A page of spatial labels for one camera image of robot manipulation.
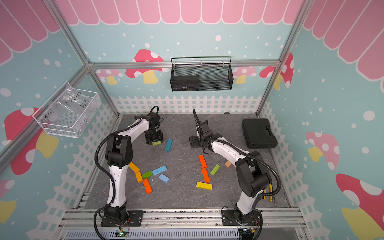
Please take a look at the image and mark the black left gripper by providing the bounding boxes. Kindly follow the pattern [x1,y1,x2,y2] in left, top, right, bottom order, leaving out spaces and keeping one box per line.
[145,127,163,145]

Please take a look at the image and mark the lime green short block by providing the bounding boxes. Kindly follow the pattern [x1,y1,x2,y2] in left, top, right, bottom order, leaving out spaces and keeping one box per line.
[152,141,162,146]

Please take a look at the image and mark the teal long block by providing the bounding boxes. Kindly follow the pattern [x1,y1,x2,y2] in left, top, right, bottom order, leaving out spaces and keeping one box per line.
[165,139,173,152]

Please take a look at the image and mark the yellow-orange long block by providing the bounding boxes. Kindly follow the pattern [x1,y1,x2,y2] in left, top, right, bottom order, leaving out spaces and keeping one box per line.
[129,162,140,174]

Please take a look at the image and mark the yellow-orange short block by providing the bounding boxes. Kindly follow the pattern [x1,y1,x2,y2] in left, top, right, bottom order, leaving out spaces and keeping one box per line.
[136,172,143,183]

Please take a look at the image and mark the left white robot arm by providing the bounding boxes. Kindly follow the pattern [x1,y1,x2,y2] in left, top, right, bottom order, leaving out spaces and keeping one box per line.
[95,106,164,226]

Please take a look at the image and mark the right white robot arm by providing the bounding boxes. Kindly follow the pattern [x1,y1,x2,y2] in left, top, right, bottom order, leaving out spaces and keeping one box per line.
[190,109,282,226]

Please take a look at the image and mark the red-orange block upper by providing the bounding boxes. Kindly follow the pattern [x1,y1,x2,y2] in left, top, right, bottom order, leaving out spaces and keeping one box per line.
[199,155,207,169]

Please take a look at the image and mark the orange block middle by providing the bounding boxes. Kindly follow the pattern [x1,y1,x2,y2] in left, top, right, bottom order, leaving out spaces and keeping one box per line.
[202,168,211,184]

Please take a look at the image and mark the lime green block right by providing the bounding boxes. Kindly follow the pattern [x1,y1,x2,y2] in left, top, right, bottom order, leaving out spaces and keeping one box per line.
[210,164,221,176]

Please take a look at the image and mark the light blue long block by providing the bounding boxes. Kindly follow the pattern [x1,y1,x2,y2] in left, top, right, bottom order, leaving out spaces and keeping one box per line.
[152,166,167,176]

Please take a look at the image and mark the tan wooden short block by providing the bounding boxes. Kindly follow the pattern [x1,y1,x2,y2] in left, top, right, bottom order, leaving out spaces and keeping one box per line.
[225,161,232,168]

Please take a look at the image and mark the light blue short block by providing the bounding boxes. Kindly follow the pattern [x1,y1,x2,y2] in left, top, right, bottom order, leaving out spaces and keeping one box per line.
[159,174,170,183]

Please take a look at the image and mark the yellow long block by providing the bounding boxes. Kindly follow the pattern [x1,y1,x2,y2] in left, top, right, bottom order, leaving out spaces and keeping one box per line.
[196,182,213,190]

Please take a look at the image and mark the orange long block left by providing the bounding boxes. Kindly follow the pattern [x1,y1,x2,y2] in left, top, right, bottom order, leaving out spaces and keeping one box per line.
[143,179,153,195]

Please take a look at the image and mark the black box in basket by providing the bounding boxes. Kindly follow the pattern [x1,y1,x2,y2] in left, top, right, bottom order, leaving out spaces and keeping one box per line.
[171,76,200,92]

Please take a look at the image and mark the black plastic tool case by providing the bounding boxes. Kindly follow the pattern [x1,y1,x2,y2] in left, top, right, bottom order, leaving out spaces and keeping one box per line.
[242,119,278,149]

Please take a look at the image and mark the plastic bag in basket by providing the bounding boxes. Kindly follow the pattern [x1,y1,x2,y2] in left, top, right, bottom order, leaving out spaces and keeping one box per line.
[45,87,101,137]

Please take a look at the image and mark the green circuit board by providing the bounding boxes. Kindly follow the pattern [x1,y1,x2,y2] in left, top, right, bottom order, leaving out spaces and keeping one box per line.
[116,231,129,238]

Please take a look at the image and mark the black wire mesh basket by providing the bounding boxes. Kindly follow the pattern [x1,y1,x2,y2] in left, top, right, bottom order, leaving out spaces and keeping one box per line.
[170,56,234,91]

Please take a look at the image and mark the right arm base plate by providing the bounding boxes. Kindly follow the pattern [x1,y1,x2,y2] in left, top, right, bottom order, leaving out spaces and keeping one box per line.
[221,209,262,226]

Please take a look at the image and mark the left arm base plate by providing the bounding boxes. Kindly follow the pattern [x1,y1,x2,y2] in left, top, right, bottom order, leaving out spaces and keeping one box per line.
[101,210,144,227]

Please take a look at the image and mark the clear wire wall basket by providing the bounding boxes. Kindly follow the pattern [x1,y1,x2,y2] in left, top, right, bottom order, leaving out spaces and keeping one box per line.
[33,83,102,139]

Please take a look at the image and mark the yellow handled pliers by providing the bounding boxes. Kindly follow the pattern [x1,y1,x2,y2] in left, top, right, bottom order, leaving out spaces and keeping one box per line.
[261,184,278,207]

